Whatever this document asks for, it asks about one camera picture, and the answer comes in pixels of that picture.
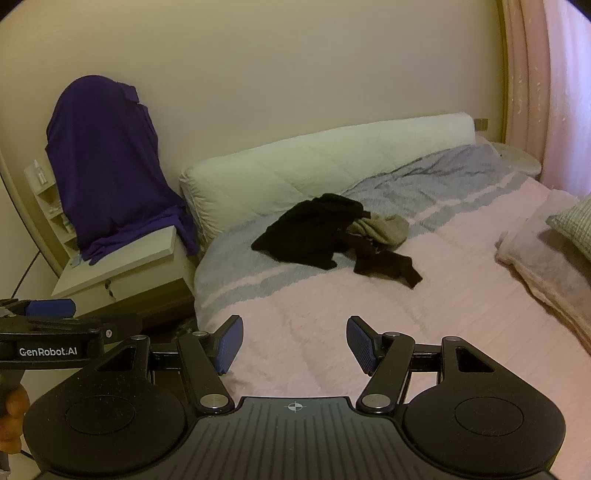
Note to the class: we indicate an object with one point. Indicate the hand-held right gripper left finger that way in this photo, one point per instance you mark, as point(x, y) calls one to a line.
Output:
point(231, 344)

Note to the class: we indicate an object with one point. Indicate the purple cloth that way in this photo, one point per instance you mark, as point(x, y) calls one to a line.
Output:
point(106, 161)

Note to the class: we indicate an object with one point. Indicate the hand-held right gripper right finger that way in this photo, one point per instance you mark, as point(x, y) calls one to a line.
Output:
point(362, 346)

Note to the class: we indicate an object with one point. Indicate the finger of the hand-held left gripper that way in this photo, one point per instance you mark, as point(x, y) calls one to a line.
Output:
point(51, 308)
point(124, 325)

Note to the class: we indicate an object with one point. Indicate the folded pink blanket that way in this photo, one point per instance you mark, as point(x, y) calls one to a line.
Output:
point(545, 272)

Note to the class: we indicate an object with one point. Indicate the white quilted headboard cushion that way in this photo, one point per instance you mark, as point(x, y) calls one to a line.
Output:
point(300, 161)

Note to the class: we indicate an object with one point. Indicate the striped pink grey bed blanket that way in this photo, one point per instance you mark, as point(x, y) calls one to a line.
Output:
point(461, 286)

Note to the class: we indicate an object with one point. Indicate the grey-green pillow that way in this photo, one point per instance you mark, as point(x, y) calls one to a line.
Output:
point(577, 221)

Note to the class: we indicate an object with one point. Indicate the black sweater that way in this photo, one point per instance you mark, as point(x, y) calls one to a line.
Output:
point(300, 230)

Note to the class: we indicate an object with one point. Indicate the small pale packet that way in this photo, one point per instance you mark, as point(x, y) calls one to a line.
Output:
point(75, 262)

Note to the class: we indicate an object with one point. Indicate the grey garment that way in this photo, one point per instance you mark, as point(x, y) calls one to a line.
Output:
point(388, 228)

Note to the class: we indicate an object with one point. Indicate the white shelf organizer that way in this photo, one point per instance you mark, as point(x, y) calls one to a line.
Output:
point(46, 198)

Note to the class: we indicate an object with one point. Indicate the white nightstand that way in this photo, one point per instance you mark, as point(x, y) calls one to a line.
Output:
point(124, 267)

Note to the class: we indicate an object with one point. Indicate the person's left hand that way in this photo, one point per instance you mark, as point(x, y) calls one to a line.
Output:
point(14, 406)

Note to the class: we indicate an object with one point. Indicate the pink curtain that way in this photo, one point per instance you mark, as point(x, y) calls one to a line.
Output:
point(554, 92)

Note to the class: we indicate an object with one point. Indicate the round white side table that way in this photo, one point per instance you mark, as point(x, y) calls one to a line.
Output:
point(519, 159)

